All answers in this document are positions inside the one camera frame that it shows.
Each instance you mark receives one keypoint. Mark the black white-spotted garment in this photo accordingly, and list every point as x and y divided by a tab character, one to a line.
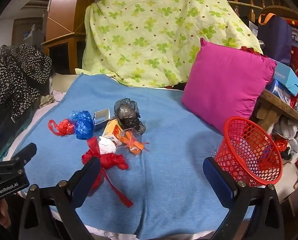
18	80

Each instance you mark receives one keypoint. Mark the blue blanket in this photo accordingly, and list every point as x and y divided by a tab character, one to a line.
164	180

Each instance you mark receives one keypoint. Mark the red frilled cushion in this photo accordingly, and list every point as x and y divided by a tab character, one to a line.
251	50

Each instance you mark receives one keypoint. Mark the red mesh basket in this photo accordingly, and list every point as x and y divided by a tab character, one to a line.
249	152

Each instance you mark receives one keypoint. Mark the blue cardboard box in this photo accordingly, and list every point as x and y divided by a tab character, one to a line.
101	118

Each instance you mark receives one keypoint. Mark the small red plastic bag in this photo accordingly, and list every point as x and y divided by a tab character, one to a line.
63	127

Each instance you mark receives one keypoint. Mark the round wooden board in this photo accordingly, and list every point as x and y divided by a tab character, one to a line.
284	11

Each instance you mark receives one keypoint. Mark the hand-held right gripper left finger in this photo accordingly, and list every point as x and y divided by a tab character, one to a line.
86	180

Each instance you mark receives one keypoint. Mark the wooden table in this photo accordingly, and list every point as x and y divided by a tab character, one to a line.
276	107

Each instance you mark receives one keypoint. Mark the large red ribboned plastic bag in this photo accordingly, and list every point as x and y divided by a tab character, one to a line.
108	161

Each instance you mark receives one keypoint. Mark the red bag under table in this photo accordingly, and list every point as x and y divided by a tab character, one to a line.
281	145

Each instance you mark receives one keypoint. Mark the person's left hand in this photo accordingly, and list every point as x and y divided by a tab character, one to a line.
4	215

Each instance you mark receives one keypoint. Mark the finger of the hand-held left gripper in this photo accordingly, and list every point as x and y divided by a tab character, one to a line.
26	152

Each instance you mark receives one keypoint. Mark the black plastic bag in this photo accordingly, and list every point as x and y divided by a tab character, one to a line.
127	115

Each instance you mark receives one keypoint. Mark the clear orange plastic packaging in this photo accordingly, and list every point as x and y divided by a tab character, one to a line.
133	142

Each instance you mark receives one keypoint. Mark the light blue shoe box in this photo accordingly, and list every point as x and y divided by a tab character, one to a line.
286	77

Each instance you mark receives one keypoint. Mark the magenta pillow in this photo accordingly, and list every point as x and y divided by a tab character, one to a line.
224	90

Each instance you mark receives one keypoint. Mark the white plastic bag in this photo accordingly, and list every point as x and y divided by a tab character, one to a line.
106	145

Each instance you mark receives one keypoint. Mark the beige pillow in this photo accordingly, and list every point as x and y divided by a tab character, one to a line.
62	82

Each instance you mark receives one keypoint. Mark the orange cardboard box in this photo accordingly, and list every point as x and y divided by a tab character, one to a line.
112	130

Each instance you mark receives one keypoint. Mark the blue plastic bag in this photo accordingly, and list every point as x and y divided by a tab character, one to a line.
83	125

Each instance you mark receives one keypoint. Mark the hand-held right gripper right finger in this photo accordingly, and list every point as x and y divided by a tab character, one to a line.
217	182

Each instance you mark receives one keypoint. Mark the green clover print quilt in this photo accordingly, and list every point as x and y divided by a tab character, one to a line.
154	30

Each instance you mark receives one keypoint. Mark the wooden cabinet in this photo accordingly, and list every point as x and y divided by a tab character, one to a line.
68	30

